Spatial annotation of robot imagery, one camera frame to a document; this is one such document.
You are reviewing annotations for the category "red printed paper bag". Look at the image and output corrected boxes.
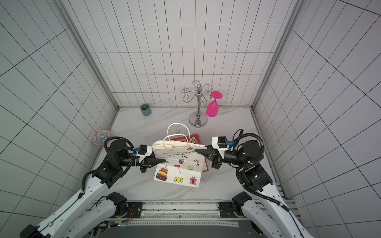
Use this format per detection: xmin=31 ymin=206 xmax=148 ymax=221
xmin=171 ymin=134 xmax=209 ymax=172

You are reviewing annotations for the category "white Happy Every Day bag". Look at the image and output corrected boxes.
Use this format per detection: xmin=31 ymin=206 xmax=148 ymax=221
xmin=152 ymin=123 xmax=206 ymax=187

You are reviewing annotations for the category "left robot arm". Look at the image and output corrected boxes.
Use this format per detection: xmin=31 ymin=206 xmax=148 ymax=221
xmin=19 ymin=136 xmax=165 ymax=238

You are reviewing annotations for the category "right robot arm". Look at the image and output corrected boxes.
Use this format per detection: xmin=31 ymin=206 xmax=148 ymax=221
xmin=195 ymin=129 xmax=311 ymax=238

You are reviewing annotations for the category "chrome cup holder stand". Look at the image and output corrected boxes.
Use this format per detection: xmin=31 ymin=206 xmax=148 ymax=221
xmin=181 ymin=80 xmax=213 ymax=128

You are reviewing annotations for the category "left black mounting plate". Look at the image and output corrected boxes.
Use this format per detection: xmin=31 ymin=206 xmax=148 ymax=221
xmin=118 ymin=202 xmax=143 ymax=220

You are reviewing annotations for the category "black mounting plate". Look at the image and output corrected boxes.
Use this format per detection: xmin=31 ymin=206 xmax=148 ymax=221
xmin=217 ymin=201 xmax=245 ymax=218
xmin=118 ymin=202 xmax=143 ymax=220

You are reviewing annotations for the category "pink plastic wine glass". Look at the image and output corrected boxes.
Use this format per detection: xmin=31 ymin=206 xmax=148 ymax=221
xmin=206 ymin=91 xmax=223 ymax=118

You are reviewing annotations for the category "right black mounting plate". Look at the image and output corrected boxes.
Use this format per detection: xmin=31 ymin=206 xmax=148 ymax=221
xmin=217 ymin=201 xmax=245 ymax=218

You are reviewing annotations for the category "patterned ceramic bowl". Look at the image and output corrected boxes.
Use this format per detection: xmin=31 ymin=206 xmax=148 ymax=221
xmin=92 ymin=130 xmax=112 ymax=146

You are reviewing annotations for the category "grey-green ceramic cup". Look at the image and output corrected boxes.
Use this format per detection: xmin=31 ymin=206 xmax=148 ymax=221
xmin=140 ymin=104 xmax=152 ymax=117

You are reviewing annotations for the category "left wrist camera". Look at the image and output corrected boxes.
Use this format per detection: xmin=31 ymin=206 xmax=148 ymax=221
xmin=133 ymin=144 xmax=155 ymax=162

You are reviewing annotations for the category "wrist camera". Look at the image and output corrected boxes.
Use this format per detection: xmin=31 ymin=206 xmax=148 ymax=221
xmin=133 ymin=144 xmax=155 ymax=162
xmin=211 ymin=136 xmax=233 ymax=159

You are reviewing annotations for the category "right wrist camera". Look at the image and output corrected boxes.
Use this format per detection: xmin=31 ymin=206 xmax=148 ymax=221
xmin=211 ymin=136 xmax=233 ymax=159

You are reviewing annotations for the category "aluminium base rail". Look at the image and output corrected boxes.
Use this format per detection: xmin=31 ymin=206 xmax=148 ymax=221
xmin=63 ymin=199 xmax=298 ymax=228

